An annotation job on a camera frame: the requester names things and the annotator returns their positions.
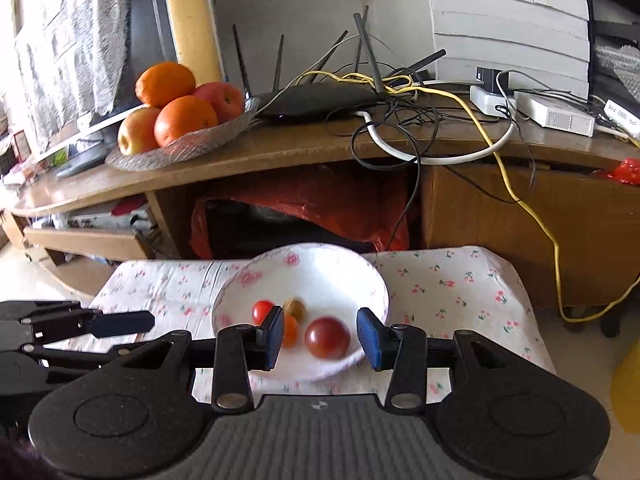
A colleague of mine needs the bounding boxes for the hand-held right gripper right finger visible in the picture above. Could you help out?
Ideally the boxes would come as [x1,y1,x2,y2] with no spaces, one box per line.
[356,307,556,409]

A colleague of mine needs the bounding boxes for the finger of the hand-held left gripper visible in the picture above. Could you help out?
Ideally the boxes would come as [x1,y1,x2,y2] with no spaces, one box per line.
[0,341,166,388]
[0,301,156,346]

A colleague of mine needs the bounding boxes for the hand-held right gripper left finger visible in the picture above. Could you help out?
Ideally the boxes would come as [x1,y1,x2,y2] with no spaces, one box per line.
[100,305,286,409]

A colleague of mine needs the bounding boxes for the small orange kumquat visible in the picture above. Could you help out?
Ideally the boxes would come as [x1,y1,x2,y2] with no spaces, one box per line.
[281,314,300,347]

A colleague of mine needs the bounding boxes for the red cherry tomato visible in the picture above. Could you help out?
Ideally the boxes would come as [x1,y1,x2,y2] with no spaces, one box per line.
[251,300,276,326]

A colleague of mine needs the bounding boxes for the white floral bowl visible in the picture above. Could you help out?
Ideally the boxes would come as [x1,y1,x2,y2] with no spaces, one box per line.
[212,243,392,382]

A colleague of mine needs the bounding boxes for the cherry print tablecloth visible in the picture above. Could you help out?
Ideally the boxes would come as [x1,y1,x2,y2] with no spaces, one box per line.
[50,245,558,411]

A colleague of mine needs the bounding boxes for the silver set-top box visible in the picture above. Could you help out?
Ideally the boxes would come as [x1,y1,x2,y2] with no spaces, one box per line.
[65,206,152,233]

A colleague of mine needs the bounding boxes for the large red plastic bag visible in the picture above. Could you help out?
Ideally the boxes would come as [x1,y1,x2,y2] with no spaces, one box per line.
[190,165,412,261]

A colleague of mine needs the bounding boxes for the glass fruit plate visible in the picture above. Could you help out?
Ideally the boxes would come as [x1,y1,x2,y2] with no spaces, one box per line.
[104,97,261,171]

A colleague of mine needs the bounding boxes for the yellow-red apple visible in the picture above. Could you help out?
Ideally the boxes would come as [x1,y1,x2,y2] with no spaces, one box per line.
[117,106,162,156]

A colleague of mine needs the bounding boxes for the large orange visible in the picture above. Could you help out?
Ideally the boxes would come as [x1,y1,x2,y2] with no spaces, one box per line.
[136,62,196,108]
[154,95,219,148]

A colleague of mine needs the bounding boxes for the wooden television cabinet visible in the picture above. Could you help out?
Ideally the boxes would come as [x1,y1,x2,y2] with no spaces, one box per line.
[0,92,640,311]

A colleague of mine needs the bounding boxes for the black router with antennas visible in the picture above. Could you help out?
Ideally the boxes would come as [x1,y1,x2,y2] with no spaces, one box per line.
[232,6,447,122]

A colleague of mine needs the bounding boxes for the red apple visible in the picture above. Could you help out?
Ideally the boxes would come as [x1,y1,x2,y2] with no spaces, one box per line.
[192,82,246,124]

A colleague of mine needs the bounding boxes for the black caster wheel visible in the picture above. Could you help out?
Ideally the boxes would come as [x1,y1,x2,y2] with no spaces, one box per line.
[597,305,630,339]

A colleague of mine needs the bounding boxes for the white power strip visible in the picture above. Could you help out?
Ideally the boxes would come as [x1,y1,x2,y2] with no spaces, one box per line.
[470,85,518,118]

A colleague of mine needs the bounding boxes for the yellow trash bin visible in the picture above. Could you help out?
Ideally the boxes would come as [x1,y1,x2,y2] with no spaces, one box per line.
[610,340,640,436]

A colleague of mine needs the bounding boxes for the black power adapter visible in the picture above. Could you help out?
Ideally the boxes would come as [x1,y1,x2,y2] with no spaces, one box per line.
[476,66,510,96]

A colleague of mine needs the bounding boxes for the white lace cloth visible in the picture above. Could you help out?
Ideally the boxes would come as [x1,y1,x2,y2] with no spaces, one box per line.
[14,0,133,117]

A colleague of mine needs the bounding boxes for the white modem box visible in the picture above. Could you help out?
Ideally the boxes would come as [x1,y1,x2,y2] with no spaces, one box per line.
[514,91,597,137]

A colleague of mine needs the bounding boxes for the flat screen television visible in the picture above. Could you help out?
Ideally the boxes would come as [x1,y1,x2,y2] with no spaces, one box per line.
[35,0,181,179]

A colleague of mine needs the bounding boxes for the small red plastic bag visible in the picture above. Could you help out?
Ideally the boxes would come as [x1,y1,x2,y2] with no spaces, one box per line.
[592,157,640,185]

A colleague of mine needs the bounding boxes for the white slatted board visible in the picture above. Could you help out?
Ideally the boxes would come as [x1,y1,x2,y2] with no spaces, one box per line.
[422,0,593,100]

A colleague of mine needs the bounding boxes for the small white router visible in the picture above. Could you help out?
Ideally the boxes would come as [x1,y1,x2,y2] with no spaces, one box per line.
[603,99,640,142]

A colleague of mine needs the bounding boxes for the bubble wrap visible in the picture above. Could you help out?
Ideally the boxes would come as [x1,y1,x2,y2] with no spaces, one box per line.
[592,42,640,92]

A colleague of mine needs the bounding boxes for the black shelf rack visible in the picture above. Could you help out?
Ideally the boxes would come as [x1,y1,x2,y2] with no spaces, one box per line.
[582,0,640,103]

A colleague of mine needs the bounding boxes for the black cable tangle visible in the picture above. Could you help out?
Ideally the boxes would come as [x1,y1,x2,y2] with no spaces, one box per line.
[325,60,616,241]

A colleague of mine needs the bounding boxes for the white cable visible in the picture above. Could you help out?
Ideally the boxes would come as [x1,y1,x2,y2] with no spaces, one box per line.
[357,95,517,163]

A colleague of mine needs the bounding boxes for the yellow network cable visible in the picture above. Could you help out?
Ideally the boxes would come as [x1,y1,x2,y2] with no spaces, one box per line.
[290,71,640,323]

